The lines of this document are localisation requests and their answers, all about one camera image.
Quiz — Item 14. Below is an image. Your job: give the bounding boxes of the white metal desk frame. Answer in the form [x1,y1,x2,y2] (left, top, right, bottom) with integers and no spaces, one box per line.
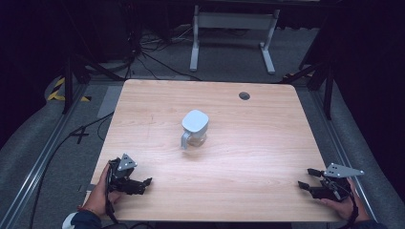
[189,4,282,76]

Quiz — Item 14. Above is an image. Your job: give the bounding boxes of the person's right hand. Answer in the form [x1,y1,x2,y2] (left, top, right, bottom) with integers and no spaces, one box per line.
[319,177,373,223]

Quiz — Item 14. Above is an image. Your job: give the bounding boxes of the white mug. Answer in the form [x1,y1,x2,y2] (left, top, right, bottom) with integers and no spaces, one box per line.
[180,109,210,151]

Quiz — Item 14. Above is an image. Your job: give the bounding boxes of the yellow black hazard tape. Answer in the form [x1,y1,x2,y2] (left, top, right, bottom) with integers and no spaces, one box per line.
[47,76,93,103]

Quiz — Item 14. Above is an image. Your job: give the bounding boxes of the black tape cross mark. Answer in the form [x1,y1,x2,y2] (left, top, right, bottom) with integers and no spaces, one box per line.
[70,125,91,145]

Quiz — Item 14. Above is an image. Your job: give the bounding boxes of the grey metal floor rail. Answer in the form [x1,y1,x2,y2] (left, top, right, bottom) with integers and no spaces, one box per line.
[0,81,89,229]
[309,89,379,222]

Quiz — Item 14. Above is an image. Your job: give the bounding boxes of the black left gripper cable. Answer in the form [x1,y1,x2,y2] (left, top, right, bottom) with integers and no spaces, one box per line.
[104,161,119,224]

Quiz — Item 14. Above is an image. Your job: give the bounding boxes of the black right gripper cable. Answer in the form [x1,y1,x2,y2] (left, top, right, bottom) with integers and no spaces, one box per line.
[337,185,360,229]

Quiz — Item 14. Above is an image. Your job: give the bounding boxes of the tangle of black floor cables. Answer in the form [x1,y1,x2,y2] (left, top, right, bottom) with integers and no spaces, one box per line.
[125,27,203,82]

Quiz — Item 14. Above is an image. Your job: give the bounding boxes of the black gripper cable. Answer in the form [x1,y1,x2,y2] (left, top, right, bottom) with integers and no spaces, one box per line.
[337,185,360,229]
[104,161,119,224]

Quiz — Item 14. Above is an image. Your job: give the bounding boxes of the long black floor cable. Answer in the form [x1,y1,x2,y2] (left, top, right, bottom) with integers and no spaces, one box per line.
[29,111,115,229]

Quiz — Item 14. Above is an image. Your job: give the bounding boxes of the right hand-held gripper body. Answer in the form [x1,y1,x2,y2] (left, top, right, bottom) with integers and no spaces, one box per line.
[309,162,365,202]

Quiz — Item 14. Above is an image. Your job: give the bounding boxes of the person's left hand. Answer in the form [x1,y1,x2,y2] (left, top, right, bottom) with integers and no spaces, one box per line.
[82,161,124,219]

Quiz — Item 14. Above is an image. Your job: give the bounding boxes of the black stand legs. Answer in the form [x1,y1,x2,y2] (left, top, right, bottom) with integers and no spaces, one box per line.
[281,59,336,121]
[60,52,126,115]

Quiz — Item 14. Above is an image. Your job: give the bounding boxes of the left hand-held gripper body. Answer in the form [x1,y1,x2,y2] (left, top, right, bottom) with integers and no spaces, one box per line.
[108,153,146,196]

